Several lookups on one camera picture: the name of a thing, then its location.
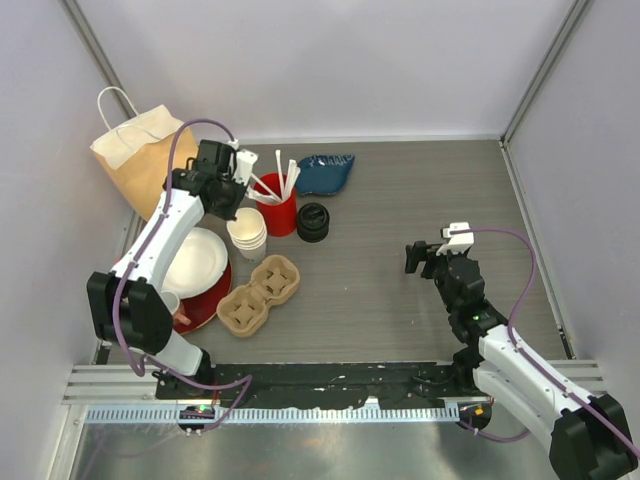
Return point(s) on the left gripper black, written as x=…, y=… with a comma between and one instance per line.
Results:
x=229, y=213

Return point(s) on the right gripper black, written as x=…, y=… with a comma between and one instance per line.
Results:
x=426, y=252

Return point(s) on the stack of white paper cups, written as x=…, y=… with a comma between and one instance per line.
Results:
x=248, y=233

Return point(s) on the stack of black lids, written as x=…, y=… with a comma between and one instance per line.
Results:
x=313, y=222

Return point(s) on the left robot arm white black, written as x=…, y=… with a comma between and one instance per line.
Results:
x=126, y=305

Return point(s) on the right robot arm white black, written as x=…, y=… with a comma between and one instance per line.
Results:
x=586, y=436

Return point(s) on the red straw holder cup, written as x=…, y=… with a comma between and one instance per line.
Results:
x=280, y=219

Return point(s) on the white paper plates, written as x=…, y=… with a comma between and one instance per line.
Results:
x=198, y=265

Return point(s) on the brown paper bag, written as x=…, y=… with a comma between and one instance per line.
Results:
x=135, y=155

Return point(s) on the blue ceramic leaf dish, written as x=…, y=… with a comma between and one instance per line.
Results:
x=323, y=175

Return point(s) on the brown pulp cup carrier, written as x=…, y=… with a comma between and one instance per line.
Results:
x=246, y=309

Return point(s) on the red round tray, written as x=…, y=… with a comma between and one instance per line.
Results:
x=202, y=308

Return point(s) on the pink mug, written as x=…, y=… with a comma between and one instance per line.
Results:
x=175, y=307

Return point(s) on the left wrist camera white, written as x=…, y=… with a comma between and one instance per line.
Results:
x=244, y=164

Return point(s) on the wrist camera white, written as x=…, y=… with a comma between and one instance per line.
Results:
x=457, y=239
x=244, y=164

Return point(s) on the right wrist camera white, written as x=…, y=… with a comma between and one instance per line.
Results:
x=457, y=239

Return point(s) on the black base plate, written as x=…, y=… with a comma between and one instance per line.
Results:
x=338, y=386

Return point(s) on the white slotted cable duct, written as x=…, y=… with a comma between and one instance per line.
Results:
x=192, y=415

